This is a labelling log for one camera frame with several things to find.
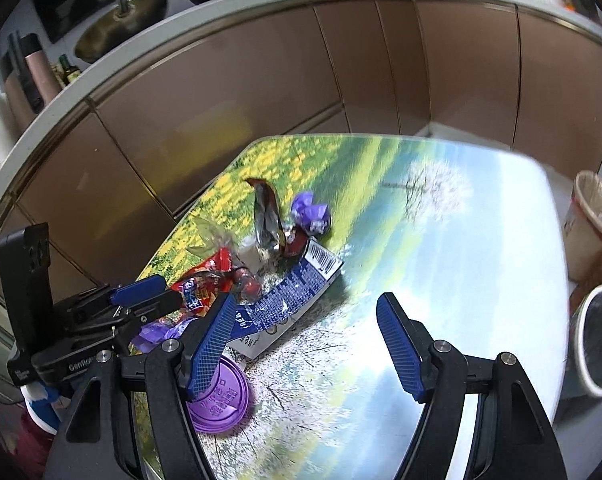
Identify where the purple plastic cup lid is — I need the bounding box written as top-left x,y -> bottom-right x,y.
186,356 -> 251,434

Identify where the red snack wrapper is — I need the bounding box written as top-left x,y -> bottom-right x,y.
170,247 -> 233,316

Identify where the blue white milk carton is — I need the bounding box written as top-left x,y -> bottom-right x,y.
228,238 -> 343,360

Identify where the kitchen counter with brown cabinets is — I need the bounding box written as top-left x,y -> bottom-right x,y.
0,0 -> 602,321

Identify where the grey trash bin white rim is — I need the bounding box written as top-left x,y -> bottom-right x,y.
561,284 -> 602,399

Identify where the left hand blue-white glove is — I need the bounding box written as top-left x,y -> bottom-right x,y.
20,382 -> 62,436

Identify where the dark red left sleeve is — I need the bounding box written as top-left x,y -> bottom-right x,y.
0,403 -> 54,479

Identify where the small purple crumpled wrapper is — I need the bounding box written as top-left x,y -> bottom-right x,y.
290,191 -> 331,235

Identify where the silver brown foil wrapper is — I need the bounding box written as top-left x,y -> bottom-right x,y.
245,177 -> 287,260

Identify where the beige lined waste basket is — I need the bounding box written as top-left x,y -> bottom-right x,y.
562,170 -> 602,282

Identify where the steel sink with faucet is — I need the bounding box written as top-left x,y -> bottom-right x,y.
74,0 -> 169,64

